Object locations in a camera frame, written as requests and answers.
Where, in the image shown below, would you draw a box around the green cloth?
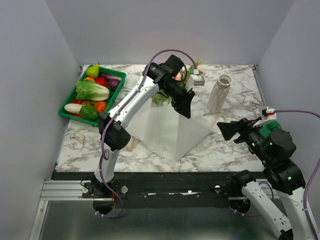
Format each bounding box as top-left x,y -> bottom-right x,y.
259,120 -> 283,138

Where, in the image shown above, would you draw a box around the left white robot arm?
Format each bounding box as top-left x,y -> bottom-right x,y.
88,54 -> 195,198

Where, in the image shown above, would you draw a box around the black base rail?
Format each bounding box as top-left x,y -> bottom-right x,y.
51,172 -> 254,213

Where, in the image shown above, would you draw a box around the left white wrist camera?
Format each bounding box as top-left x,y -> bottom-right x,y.
184,68 -> 205,92

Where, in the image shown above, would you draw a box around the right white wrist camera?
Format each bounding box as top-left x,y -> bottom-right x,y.
253,106 -> 277,127

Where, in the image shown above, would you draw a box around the purple toy onion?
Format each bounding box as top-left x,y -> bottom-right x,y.
107,79 -> 121,91

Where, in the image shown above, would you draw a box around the toy lettuce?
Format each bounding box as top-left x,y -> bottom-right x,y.
75,80 -> 110,102

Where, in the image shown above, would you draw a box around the green toy pepper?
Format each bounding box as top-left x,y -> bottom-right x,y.
79,104 -> 98,122

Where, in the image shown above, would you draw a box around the orange toy fruit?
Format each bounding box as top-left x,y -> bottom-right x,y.
93,101 -> 108,113

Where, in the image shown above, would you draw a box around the pink flower stems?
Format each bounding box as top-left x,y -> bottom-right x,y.
151,70 -> 188,107

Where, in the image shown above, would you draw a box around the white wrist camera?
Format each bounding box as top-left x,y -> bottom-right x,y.
253,106 -> 277,127
184,68 -> 205,92

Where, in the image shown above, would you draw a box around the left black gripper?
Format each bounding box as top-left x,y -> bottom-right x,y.
160,80 -> 195,119

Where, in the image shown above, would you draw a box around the green yellow toy pear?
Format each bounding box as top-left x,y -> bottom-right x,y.
85,64 -> 100,79

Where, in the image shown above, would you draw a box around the red toy pepper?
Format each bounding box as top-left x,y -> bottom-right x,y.
94,76 -> 108,88

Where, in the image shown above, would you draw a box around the beige ribbon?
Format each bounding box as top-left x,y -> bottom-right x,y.
74,114 -> 222,152

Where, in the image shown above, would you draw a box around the white wrapping paper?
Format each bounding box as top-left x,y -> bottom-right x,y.
126,99 -> 210,161

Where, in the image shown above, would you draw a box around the purple toy eggplant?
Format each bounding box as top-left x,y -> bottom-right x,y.
99,72 -> 122,81

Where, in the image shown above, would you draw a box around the white ribbed ceramic vase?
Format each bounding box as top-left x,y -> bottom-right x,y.
206,74 -> 232,114

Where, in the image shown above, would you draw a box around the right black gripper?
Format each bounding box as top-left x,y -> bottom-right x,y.
216,116 -> 273,165

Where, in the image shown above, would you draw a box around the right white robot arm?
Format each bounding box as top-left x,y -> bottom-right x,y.
217,118 -> 320,240

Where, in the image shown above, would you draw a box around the white toy radish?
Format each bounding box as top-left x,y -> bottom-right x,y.
64,103 -> 83,115

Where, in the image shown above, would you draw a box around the aluminium frame rail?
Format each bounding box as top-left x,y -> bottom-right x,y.
27,178 -> 93,240

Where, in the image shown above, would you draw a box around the white flower with leaves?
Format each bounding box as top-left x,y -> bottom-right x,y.
180,59 -> 204,77

